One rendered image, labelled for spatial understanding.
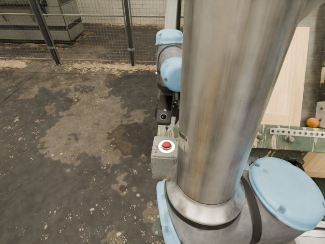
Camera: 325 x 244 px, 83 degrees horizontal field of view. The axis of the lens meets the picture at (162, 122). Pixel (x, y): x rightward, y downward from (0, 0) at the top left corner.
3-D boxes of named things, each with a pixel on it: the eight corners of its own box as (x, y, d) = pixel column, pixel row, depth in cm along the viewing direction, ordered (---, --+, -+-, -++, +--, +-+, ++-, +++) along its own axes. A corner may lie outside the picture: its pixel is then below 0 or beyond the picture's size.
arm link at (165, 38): (156, 38, 46) (153, 27, 52) (157, 78, 53) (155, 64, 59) (187, 37, 47) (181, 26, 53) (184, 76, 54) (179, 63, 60)
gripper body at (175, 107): (178, 103, 72) (180, 75, 63) (177, 118, 65) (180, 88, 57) (158, 102, 72) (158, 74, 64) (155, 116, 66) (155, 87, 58)
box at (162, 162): (152, 180, 86) (150, 156, 74) (155, 159, 95) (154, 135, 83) (177, 182, 86) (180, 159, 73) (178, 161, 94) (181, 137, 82)
